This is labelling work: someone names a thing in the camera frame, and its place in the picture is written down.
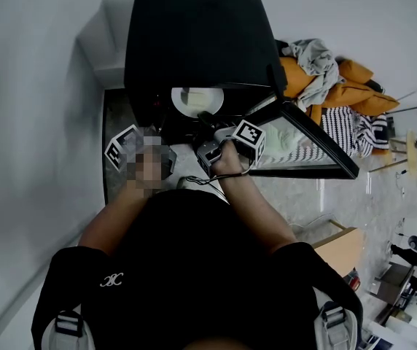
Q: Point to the person's right hand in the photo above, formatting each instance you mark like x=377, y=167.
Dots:
x=232, y=162

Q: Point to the red black tool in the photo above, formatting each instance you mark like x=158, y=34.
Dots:
x=352, y=279

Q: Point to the person's grey shoe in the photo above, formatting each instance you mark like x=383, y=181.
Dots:
x=183, y=183

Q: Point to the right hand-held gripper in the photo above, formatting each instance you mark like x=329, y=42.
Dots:
x=250, y=135

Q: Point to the light wooden table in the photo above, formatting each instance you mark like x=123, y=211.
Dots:
x=347, y=250

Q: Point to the thin metal pole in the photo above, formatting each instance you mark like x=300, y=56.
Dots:
x=410, y=92

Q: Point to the person's left forearm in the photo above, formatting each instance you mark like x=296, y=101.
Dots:
x=106, y=224

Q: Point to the black white striped blanket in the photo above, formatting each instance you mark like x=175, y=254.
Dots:
x=343, y=130

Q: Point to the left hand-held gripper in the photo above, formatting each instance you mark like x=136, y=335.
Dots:
x=117, y=151

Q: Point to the grey crumpled cloth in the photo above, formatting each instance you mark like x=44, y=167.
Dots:
x=318, y=64

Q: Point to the white round plate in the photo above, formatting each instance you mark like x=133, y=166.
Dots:
x=214, y=98

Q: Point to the white cabinet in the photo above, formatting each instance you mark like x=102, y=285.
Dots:
x=405, y=122

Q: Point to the orange pillow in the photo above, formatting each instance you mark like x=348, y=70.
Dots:
x=350, y=93
x=296, y=77
x=356, y=70
x=378, y=104

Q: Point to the person's black t-shirt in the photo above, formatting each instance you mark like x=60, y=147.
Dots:
x=194, y=275

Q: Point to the black cabinet with glass door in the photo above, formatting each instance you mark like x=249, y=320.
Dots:
x=197, y=35

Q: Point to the round wooden stool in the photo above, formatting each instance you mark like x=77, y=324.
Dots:
x=412, y=151

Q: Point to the person's right forearm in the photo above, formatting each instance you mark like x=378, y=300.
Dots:
x=256, y=210

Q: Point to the black and white machine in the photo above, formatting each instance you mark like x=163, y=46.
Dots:
x=412, y=252

